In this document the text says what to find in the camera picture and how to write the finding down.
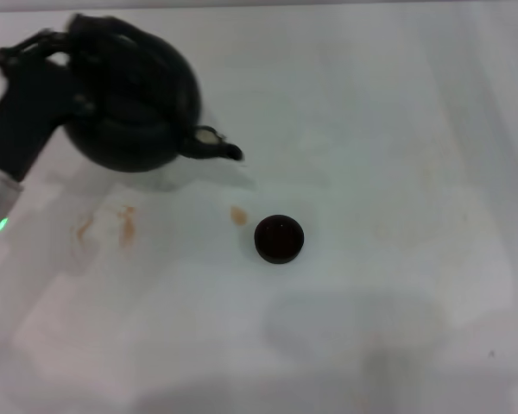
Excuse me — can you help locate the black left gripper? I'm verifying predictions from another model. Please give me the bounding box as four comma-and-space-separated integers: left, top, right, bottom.
0, 27, 101, 182

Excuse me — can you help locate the black round teapot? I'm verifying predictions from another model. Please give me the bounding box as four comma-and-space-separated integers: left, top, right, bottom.
63, 12, 245, 173

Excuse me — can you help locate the small black teacup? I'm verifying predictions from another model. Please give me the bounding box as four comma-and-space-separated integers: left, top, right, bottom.
253, 214, 306, 265

